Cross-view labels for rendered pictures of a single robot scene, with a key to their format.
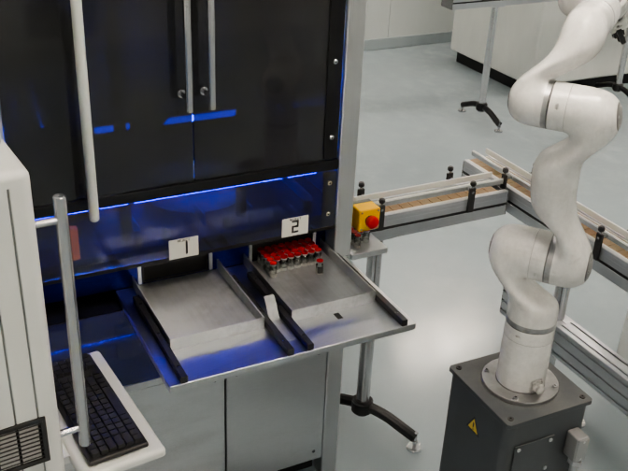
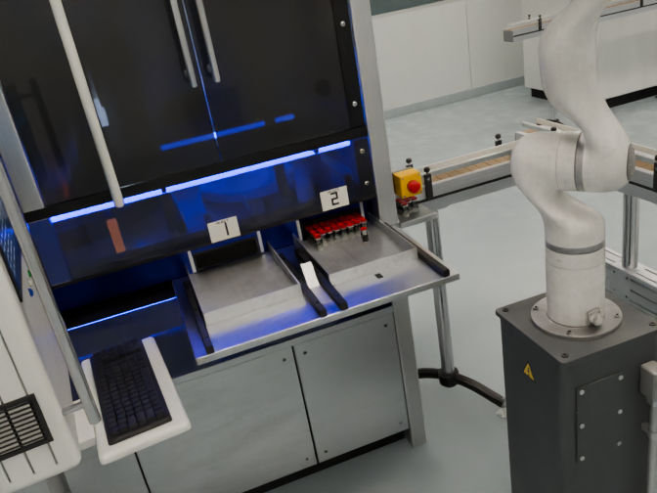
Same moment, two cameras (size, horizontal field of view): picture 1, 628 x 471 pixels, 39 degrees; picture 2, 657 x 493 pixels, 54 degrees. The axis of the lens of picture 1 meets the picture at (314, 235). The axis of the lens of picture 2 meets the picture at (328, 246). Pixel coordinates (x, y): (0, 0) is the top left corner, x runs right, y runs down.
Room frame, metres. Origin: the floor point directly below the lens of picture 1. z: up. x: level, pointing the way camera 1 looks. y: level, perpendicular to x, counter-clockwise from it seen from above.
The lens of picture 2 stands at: (0.49, -0.29, 1.68)
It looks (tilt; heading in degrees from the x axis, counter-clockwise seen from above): 24 degrees down; 12
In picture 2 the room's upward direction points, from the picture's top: 10 degrees counter-clockwise
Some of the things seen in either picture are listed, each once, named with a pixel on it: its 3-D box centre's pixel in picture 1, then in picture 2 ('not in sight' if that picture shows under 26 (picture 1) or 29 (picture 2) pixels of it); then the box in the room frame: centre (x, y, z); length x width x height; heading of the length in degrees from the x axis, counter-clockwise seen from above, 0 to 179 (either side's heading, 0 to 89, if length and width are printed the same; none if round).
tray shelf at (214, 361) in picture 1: (263, 309); (306, 280); (2.06, 0.13, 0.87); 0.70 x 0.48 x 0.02; 118
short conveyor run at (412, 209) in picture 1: (416, 203); (465, 171); (2.68, -0.34, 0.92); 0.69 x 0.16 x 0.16; 118
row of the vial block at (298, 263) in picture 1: (293, 261); (340, 233); (2.28, 0.06, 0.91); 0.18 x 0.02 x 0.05; 118
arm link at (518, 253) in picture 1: (524, 274); (557, 188); (1.81, -0.50, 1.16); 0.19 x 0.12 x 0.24; 66
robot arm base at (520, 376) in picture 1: (524, 351); (575, 280); (1.80, -0.53, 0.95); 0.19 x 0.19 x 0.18
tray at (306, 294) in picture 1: (306, 277); (351, 246); (2.20, 0.01, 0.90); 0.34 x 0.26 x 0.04; 28
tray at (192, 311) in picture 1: (195, 301); (240, 279); (2.04, 0.31, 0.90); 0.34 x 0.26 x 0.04; 28
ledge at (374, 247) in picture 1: (359, 244); (410, 214); (2.47, -0.14, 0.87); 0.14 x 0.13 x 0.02; 28
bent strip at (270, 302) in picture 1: (279, 317); (316, 282); (1.97, 0.08, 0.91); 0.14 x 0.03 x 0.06; 29
